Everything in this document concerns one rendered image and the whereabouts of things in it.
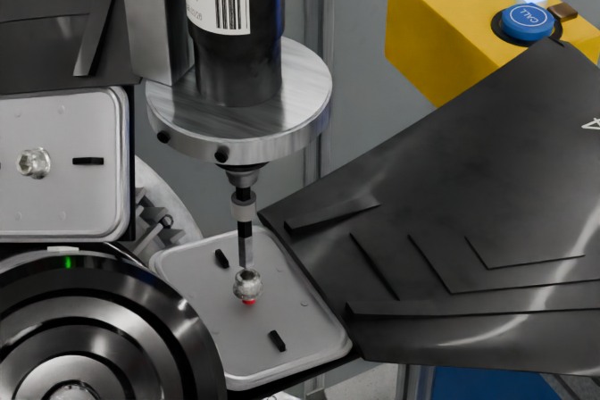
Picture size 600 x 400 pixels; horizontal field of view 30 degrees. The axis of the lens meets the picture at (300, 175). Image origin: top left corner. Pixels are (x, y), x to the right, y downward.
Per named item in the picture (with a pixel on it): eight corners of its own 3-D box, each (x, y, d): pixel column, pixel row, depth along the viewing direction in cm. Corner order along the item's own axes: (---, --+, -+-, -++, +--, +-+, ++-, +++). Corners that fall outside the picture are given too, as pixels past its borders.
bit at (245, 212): (242, 251, 49) (237, 160, 45) (263, 260, 48) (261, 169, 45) (229, 266, 48) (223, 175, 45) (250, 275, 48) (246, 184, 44)
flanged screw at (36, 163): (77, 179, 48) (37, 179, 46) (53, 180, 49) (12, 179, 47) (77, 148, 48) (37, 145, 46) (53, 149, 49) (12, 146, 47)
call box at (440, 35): (380, 70, 100) (387, -34, 93) (473, 40, 104) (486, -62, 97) (485, 173, 90) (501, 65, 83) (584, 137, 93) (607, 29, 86)
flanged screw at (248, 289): (262, 326, 50) (262, 287, 48) (233, 325, 50) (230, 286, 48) (265, 304, 51) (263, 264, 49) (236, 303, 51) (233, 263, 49)
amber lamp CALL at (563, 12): (545, 12, 88) (546, 6, 88) (563, 7, 89) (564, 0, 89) (559, 24, 87) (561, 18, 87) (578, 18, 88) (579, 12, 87)
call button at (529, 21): (489, 27, 88) (492, 8, 87) (530, 13, 89) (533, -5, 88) (520, 53, 85) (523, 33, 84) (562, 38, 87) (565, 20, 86)
